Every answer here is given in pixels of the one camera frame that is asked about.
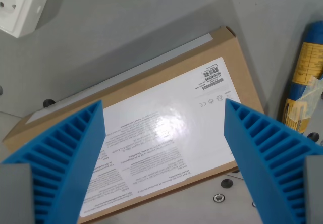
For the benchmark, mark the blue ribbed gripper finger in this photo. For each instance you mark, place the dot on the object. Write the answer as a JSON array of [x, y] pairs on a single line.
[[65, 153], [265, 156]]

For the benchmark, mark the silver hex bolt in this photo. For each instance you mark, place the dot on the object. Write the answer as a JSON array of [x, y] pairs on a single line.
[[218, 198]]

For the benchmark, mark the blue yellow cylindrical tube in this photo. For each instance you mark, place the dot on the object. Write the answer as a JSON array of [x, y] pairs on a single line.
[[304, 75]]

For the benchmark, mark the brown cardboard box white label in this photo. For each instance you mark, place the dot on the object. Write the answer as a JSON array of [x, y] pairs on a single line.
[[161, 123]]

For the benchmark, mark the white wall socket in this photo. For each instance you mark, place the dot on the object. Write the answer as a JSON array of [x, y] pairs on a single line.
[[17, 5]]

